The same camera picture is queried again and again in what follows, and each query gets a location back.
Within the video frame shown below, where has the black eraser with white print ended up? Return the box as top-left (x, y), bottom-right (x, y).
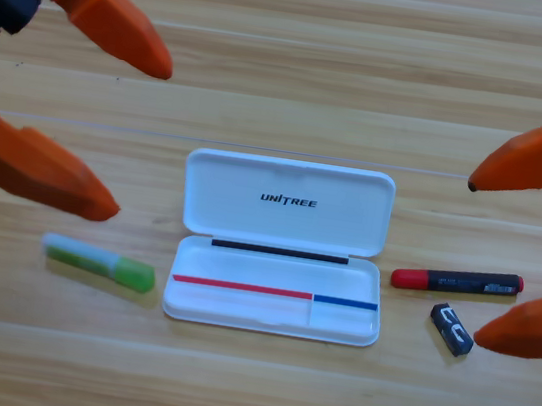
top-left (425, 300), bottom-right (479, 359)

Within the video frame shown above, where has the white Unitree pencil case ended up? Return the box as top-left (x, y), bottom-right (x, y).
top-left (159, 143), bottom-right (402, 350)

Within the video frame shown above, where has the red and black marker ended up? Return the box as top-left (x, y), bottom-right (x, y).
top-left (389, 257), bottom-right (526, 306)

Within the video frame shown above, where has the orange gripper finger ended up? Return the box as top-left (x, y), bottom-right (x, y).
top-left (466, 80), bottom-right (542, 203)
top-left (0, 113), bottom-right (132, 226)
top-left (42, 0), bottom-right (183, 82)
top-left (470, 272), bottom-right (542, 362)

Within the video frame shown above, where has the green highlighter pen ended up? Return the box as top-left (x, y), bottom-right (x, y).
top-left (36, 231), bottom-right (161, 296)

